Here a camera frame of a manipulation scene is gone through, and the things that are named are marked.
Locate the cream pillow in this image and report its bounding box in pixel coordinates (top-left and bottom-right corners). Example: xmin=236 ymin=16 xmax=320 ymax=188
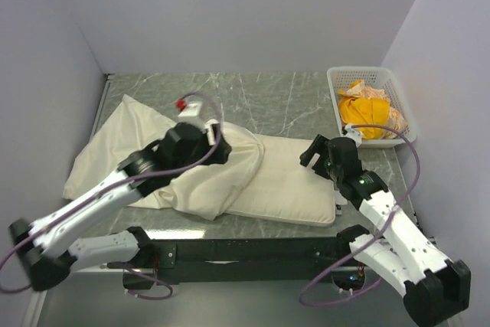
xmin=227 ymin=135 xmax=335 ymax=227

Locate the cream pillowcase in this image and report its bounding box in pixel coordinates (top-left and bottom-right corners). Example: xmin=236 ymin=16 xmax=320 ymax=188
xmin=63 ymin=93 xmax=266 ymax=221

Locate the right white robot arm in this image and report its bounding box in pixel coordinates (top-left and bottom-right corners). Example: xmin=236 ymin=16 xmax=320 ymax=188
xmin=299 ymin=135 xmax=471 ymax=326

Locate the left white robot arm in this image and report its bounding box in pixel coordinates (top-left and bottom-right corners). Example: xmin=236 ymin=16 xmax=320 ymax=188
xmin=9 ymin=123 xmax=231 ymax=292

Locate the yellow orange cloth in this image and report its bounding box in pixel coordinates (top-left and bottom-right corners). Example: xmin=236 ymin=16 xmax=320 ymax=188
xmin=338 ymin=80 xmax=408 ymax=140

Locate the white plastic basket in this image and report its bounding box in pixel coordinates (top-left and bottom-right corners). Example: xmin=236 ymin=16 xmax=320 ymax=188
xmin=327 ymin=66 xmax=417 ymax=148

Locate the black base bar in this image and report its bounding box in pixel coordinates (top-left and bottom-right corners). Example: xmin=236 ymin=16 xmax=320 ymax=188
xmin=129 ymin=237 xmax=348 ymax=284

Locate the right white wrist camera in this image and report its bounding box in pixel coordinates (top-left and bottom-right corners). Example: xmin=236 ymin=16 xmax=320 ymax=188
xmin=342 ymin=123 xmax=362 ymax=148

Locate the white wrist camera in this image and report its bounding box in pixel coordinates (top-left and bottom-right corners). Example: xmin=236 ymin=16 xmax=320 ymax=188
xmin=342 ymin=123 xmax=362 ymax=148
xmin=175 ymin=99 xmax=205 ymax=119

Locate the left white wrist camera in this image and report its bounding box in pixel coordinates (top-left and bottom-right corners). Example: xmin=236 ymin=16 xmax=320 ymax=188
xmin=175 ymin=99 xmax=205 ymax=119

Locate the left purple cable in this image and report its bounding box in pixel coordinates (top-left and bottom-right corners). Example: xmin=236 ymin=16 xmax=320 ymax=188
xmin=0 ymin=91 xmax=224 ymax=301

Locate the purple cable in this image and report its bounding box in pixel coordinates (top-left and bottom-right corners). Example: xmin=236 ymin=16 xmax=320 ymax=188
xmin=298 ymin=124 xmax=422 ymax=308
xmin=0 ymin=91 xmax=224 ymax=301

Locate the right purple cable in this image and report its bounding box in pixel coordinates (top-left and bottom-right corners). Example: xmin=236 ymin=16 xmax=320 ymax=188
xmin=298 ymin=124 xmax=422 ymax=308

